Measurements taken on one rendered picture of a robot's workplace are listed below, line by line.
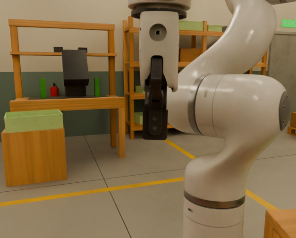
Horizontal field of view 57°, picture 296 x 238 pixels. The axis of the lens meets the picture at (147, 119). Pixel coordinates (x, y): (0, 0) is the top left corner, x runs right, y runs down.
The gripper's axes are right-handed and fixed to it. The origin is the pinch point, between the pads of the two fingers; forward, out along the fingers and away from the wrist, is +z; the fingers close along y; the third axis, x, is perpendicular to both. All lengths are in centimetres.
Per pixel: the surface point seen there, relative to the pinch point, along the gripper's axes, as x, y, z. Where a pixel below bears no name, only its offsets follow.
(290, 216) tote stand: -49, 52, 44
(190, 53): -62, 511, -24
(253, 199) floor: -101, 220, 126
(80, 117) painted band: 148, 481, 103
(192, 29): -62, 508, -70
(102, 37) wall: 109, 502, -50
